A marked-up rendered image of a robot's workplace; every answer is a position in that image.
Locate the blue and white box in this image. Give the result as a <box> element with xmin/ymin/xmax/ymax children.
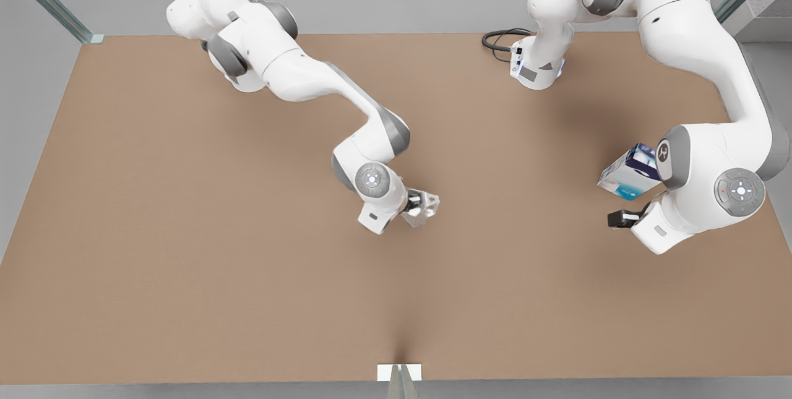
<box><xmin>597</xmin><ymin>142</ymin><xmax>663</xmax><ymax>202</ymax></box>

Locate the black cable loop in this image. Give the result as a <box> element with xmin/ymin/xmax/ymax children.
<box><xmin>482</xmin><ymin>28</ymin><xmax>534</xmax><ymax>63</ymax></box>

